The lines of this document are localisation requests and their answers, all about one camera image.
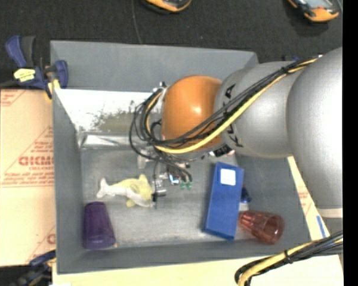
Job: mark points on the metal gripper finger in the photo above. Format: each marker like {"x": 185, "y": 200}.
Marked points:
{"x": 160, "y": 193}
{"x": 157, "y": 184}

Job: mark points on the yellow and white toy fish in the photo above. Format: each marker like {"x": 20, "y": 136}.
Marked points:
{"x": 131, "y": 189}

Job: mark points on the grey metal bin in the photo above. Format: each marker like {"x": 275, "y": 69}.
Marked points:
{"x": 179, "y": 219}

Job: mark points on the blue box with white label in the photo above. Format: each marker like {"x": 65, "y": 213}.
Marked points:
{"x": 223, "y": 201}

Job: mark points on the purple plastic cup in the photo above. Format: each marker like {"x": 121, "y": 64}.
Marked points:
{"x": 97, "y": 226}

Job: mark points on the clear red plastic cup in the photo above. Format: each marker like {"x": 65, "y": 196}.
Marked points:
{"x": 264, "y": 225}

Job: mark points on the brown cardboard board red print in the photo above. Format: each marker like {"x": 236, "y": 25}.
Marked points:
{"x": 24, "y": 195}

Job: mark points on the black cylinder on white bracket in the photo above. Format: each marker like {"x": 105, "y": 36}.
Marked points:
{"x": 221, "y": 151}

